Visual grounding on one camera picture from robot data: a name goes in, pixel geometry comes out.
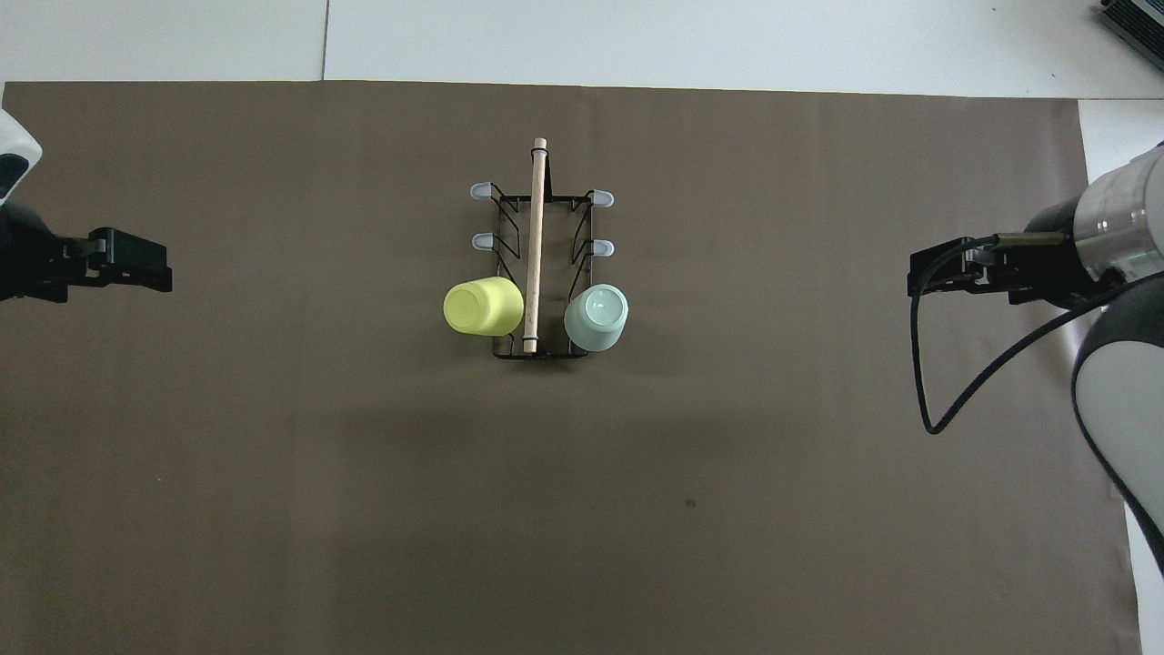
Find brown table mat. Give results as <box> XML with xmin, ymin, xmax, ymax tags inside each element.
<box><xmin>0</xmin><ymin>80</ymin><xmax>1143</xmax><ymax>655</ymax></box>

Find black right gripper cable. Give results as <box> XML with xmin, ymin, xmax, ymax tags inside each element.
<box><xmin>911</xmin><ymin>234</ymin><xmax>1129</xmax><ymax>436</ymax></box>

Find yellow plastic cup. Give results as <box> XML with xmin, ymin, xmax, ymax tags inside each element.
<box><xmin>443</xmin><ymin>276</ymin><xmax>526</xmax><ymax>338</ymax></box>

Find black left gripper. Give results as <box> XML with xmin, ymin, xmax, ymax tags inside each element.
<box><xmin>0</xmin><ymin>200</ymin><xmax>174</xmax><ymax>304</ymax></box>

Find pale green plastic cup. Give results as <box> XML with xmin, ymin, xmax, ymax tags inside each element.
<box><xmin>563</xmin><ymin>283</ymin><xmax>631</xmax><ymax>354</ymax></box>

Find grey ribbed device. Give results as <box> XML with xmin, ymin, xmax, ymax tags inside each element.
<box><xmin>1096</xmin><ymin>0</ymin><xmax>1164</xmax><ymax>47</ymax></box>

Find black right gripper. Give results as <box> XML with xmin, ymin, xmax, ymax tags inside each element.
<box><xmin>908</xmin><ymin>200</ymin><xmax>1092</xmax><ymax>308</ymax></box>

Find black wire cup rack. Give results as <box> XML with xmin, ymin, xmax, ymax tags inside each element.
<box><xmin>470</xmin><ymin>138</ymin><xmax>616</xmax><ymax>361</ymax></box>

